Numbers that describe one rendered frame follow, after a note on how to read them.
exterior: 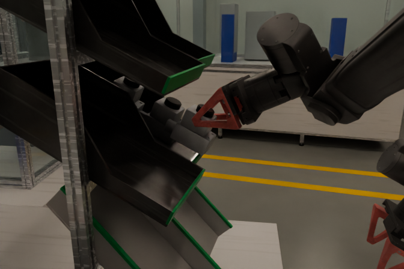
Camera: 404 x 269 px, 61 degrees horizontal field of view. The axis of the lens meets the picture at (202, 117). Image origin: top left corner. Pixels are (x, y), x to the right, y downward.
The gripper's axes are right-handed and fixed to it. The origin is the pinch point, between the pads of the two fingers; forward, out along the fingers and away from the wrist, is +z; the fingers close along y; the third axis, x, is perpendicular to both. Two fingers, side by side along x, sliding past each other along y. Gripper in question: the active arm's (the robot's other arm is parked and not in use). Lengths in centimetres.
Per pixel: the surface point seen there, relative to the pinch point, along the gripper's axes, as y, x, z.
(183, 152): -1.1, 4.4, 6.5
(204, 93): -349, 3, 123
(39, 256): -7, 17, 58
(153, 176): 11.8, 4.1, 5.8
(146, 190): 15.2, 4.7, 5.4
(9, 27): -34, -47, 60
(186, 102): -349, 4, 150
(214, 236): -8.7, 24.6, 12.0
